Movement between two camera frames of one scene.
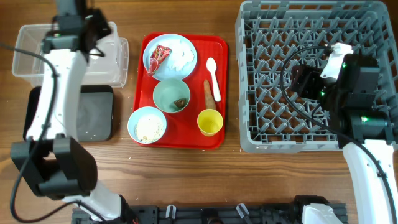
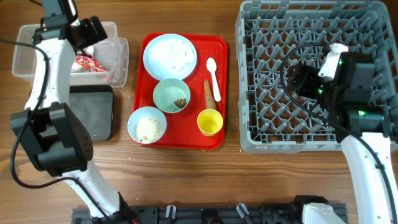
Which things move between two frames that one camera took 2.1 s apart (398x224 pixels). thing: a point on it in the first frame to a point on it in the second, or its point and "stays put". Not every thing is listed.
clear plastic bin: (109, 71) stays put
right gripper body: (312, 86) stays put
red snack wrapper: (158, 56) to (89, 63)
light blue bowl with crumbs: (147, 125) stays put
